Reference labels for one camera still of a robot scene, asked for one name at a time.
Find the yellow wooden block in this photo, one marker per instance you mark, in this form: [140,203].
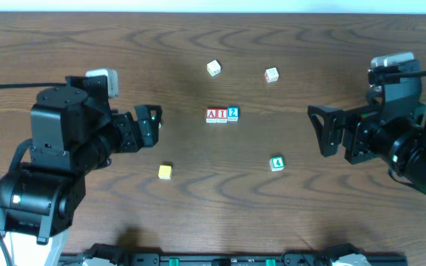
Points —
[165,172]

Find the red letter A block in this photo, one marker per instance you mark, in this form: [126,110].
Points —
[211,115]

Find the red edged wooden block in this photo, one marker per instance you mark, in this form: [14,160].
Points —
[271,75]

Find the green number 4 block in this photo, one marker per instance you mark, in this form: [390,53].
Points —
[277,163]

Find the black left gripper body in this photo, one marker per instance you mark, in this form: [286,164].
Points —
[129,132]

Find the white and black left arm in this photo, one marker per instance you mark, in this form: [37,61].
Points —
[74,131]

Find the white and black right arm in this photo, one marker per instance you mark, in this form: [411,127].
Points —
[409,154]

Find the blue number 2 block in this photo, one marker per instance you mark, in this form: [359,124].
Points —
[233,114]

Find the red letter I block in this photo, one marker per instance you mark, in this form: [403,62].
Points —
[222,115]

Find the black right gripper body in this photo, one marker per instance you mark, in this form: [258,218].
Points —
[356,137]

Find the black mounting rail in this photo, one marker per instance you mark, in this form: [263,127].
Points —
[347,254]

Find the plain cream wooden block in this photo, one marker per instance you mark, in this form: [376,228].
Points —
[213,68]

